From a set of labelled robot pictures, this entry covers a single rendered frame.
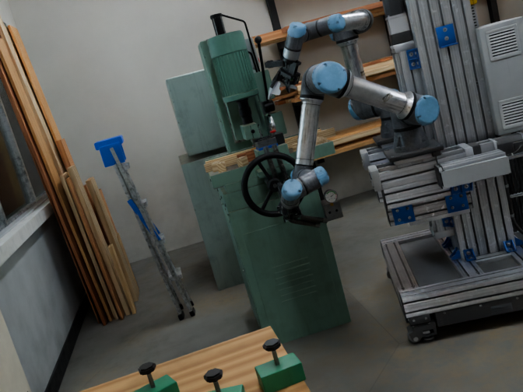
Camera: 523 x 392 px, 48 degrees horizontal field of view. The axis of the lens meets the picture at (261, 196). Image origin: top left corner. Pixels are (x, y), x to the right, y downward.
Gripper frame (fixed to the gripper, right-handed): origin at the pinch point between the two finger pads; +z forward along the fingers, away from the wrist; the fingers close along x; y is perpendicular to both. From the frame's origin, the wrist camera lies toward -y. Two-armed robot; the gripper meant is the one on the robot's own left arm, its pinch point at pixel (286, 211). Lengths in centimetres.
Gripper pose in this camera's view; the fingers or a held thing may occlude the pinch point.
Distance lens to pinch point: 254.6
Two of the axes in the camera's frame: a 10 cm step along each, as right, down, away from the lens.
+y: 3.0, 9.0, -3.2
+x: 9.5, -2.8, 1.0
